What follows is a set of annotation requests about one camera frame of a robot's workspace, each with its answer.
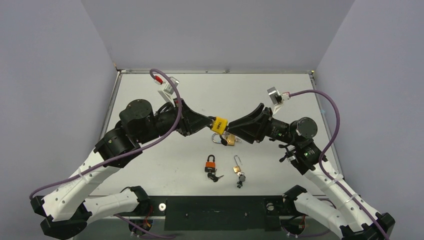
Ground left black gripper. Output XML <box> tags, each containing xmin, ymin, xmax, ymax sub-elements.
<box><xmin>137</xmin><ymin>97</ymin><xmax>213</xmax><ymax>145</ymax></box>

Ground yellow padlock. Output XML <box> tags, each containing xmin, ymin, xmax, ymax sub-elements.
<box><xmin>210</xmin><ymin>116</ymin><xmax>228</xmax><ymax>146</ymax></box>

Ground large brass padlock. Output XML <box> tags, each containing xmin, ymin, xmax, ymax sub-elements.
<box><xmin>211</xmin><ymin>132</ymin><xmax>242</xmax><ymax>146</ymax></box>

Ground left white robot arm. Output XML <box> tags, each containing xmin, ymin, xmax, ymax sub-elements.
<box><xmin>30</xmin><ymin>99</ymin><xmax>215</xmax><ymax>240</ymax></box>

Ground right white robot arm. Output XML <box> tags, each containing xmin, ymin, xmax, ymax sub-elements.
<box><xmin>226</xmin><ymin>104</ymin><xmax>395</xmax><ymax>240</ymax></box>

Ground orange black padlock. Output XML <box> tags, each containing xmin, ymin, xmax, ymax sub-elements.
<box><xmin>204</xmin><ymin>154</ymin><xmax>216</xmax><ymax>173</ymax></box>

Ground small brass padlock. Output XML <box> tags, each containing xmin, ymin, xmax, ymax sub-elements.
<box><xmin>233</xmin><ymin>155</ymin><xmax>242</xmax><ymax>176</ymax></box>

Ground black keys of orange padlock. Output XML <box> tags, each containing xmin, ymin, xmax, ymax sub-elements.
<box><xmin>207</xmin><ymin>172</ymin><xmax>224</xmax><ymax>183</ymax></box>

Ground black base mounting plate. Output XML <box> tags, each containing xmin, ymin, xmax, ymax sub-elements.
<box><xmin>121</xmin><ymin>195</ymin><xmax>301</xmax><ymax>231</ymax></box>

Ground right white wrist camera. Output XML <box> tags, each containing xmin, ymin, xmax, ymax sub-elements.
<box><xmin>267</xmin><ymin>87</ymin><xmax>291</xmax><ymax>115</ymax></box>

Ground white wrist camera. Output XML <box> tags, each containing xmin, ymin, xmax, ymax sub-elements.
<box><xmin>267</xmin><ymin>87</ymin><xmax>291</xmax><ymax>115</ymax></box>
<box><xmin>155</xmin><ymin>75</ymin><xmax>175</xmax><ymax>104</ymax></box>

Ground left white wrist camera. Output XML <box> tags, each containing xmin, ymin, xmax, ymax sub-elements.
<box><xmin>155</xmin><ymin>75</ymin><xmax>175</xmax><ymax>104</ymax></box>

